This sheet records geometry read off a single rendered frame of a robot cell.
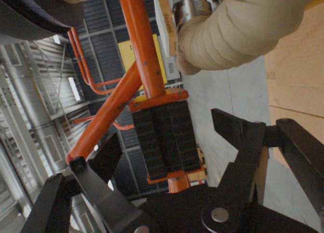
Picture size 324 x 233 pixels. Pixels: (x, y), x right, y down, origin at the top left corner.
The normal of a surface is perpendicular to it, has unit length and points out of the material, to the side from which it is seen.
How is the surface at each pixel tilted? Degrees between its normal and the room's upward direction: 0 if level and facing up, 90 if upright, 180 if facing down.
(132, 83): 98
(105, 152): 180
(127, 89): 98
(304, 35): 0
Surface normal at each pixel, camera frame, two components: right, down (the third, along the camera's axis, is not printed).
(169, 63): 0.04, 0.22
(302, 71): -0.97, 0.24
